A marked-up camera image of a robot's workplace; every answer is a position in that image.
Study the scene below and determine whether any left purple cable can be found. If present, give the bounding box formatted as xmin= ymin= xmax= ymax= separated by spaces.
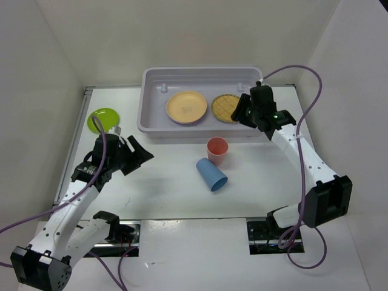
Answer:
xmin=0 ymin=114 xmax=137 ymax=291

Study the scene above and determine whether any lime green plate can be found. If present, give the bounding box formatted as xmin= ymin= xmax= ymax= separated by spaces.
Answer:
xmin=87 ymin=107 xmax=119 ymax=134

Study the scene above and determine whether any blue plastic cup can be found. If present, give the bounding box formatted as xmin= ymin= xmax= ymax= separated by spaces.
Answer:
xmin=196 ymin=158 xmax=228 ymax=192

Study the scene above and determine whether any purple plastic plate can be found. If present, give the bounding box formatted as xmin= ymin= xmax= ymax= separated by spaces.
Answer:
xmin=170 ymin=117 xmax=204 ymax=126

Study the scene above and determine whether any cream yellow plastic plate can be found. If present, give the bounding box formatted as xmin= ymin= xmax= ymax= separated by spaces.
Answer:
xmin=166 ymin=91 xmax=207 ymax=122

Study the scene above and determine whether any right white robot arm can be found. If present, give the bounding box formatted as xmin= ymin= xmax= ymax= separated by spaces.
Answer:
xmin=231 ymin=85 xmax=353 ymax=238

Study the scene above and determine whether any woven bamboo plate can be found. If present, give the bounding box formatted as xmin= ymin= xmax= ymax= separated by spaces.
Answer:
xmin=211 ymin=94 xmax=239 ymax=124

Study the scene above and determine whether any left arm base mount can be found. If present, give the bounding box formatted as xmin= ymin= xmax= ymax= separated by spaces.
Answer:
xmin=91 ymin=220 xmax=141 ymax=258

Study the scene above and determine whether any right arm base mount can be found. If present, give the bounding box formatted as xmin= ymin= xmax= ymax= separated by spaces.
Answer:
xmin=246 ymin=217 xmax=287 ymax=255

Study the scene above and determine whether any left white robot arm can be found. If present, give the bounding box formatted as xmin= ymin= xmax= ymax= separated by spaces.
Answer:
xmin=10 ymin=133 xmax=154 ymax=290

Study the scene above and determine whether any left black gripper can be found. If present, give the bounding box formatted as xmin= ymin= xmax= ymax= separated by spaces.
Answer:
xmin=109 ymin=135 xmax=154 ymax=175

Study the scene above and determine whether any lavender plastic bin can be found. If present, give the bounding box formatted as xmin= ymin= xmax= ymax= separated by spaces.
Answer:
xmin=137 ymin=66 xmax=263 ymax=138

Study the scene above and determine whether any salmon pink plastic cup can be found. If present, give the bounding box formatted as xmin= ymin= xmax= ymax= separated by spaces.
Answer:
xmin=207 ymin=137 xmax=229 ymax=166

